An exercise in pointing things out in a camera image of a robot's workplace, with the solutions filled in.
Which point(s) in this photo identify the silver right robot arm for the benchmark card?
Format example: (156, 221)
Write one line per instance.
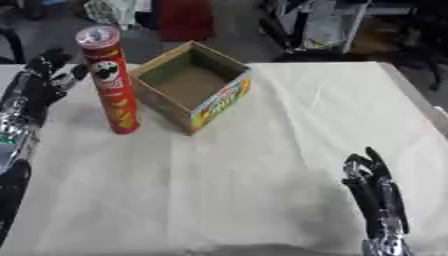
(385, 246)

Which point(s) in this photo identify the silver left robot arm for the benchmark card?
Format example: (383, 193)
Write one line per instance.
(11, 146)

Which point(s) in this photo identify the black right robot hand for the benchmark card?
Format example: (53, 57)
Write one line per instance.
(376, 190)

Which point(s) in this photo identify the open cardboard box green inside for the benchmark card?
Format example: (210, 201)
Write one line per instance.
(192, 85)

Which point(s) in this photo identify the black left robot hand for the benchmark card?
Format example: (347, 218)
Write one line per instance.
(42, 80)

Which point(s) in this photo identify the red cylindrical chips can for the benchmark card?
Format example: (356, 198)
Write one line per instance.
(109, 80)

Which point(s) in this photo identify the white patterned bag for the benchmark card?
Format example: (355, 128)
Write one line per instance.
(114, 11)

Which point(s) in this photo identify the red bag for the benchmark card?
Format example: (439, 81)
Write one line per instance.
(185, 18)

